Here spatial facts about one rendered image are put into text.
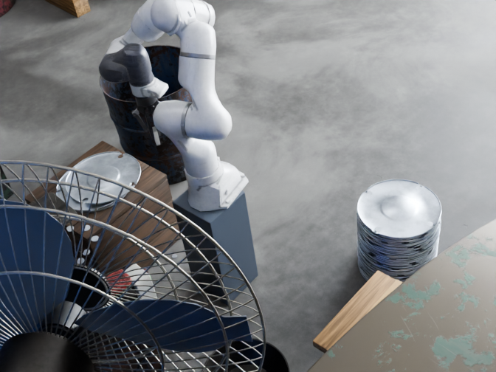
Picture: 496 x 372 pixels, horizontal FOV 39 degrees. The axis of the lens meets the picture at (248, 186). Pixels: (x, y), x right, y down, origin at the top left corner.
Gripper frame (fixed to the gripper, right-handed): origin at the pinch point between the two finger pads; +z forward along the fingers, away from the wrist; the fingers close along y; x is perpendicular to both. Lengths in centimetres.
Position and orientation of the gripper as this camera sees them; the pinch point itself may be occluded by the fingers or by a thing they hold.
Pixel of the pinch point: (156, 136)
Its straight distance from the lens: 265.9
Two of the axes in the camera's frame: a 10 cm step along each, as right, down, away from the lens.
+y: -9.3, 3.1, -1.8
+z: 1.1, 7.2, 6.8
